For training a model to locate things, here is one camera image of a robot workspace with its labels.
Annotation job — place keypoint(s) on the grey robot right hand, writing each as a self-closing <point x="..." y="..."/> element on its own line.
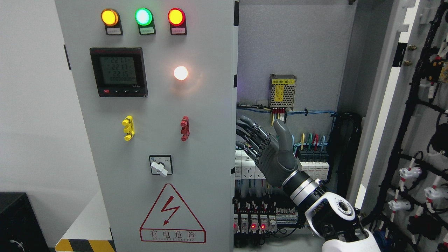
<point x="273" y="155"/>

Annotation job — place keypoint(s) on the grey cabinet door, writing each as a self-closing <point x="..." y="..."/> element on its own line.
<point x="402" y="185"/>
<point x="202" y="164"/>

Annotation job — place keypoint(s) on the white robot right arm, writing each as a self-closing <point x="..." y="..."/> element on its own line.
<point x="329" y="215"/>

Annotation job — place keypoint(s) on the white socket breaker row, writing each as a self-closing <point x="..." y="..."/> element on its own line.
<point x="245" y="167"/>

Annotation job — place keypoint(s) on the black surge protector block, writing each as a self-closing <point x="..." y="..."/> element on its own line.
<point x="314" y="163"/>

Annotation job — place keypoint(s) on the black relay terminal row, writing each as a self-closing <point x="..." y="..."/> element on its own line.
<point x="258" y="215"/>

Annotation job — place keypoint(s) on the perforated metal power supply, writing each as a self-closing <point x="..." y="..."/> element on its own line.
<point x="282" y="90"/>

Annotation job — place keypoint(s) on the red electric hazard sticker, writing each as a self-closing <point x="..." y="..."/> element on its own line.
<point x="170" y="219"/>

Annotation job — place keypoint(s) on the white glowing indicator lamp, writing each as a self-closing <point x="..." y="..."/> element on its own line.
<point x="180" y="73"/>

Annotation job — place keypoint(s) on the red indicator lamp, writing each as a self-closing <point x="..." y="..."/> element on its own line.
<point x="177" y="21"/>

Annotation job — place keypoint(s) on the black digital power meter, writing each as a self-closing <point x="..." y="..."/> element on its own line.
<point x="119" y="72"/>

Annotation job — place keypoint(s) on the green indicator lamp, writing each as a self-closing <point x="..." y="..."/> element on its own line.
<point x="145" y="21"/>

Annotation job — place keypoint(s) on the yellow indicator lamp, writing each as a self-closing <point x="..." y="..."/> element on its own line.
<point x="112" y="22"/>

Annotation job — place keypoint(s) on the black box lower left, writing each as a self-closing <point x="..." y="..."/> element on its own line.
<point x="19" y="228"/>

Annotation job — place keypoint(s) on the white rotary selector switch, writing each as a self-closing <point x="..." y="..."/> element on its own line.
<point x="161" y="165"/>

